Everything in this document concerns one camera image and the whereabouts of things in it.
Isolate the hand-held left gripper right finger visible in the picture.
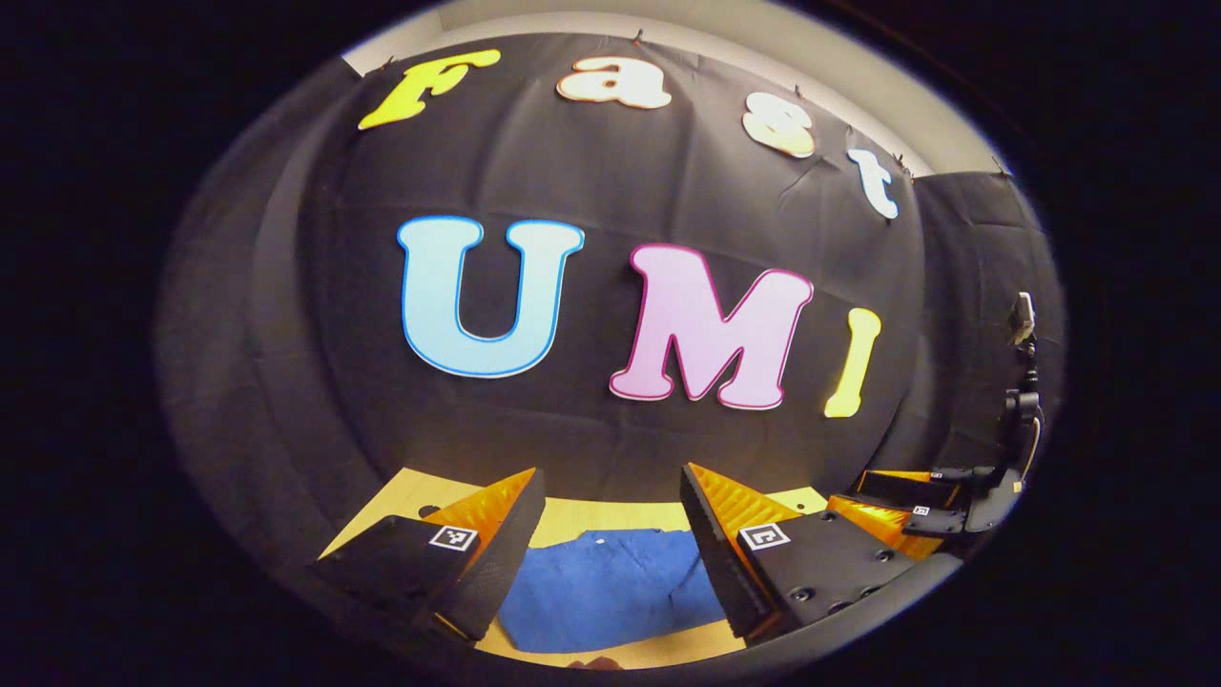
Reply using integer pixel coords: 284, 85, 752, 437
679, 463, 962, 648

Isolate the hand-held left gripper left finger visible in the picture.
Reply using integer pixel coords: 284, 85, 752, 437
310, 467, 548, 650

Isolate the blue button-up shirt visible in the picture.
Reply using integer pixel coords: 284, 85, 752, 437
496, 528, 728, 655

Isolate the black backdrop cloth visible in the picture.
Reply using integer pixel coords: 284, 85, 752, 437
157, 33, 1065, 559

